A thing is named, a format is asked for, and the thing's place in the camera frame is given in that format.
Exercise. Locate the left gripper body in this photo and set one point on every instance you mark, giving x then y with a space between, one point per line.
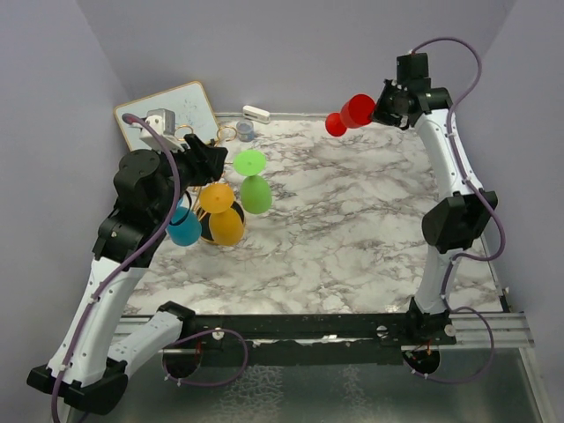
197 172

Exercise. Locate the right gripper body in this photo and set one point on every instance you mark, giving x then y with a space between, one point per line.
388 104

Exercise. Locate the red wine glass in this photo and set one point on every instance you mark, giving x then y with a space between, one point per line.
356 113

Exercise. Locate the green wine glass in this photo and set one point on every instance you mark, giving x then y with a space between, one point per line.
255 191

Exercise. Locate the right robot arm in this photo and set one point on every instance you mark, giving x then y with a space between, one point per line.
463 209

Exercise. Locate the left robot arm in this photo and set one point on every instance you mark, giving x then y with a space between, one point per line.
88 372

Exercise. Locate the orange wine glass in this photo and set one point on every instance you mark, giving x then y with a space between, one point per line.
225 224

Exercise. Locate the blue wine glass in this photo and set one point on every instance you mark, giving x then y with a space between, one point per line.
184 228

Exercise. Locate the white whiteboard eraser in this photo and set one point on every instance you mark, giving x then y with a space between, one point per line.
256 114

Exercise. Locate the gold wire glass rack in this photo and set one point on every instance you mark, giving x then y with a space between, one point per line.
194 203

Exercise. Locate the whiteboard with wooden frame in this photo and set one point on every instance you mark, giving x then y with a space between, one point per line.
189 103

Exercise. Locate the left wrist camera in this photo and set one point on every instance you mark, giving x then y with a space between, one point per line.
162 121

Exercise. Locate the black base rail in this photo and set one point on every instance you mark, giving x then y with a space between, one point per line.
304 339

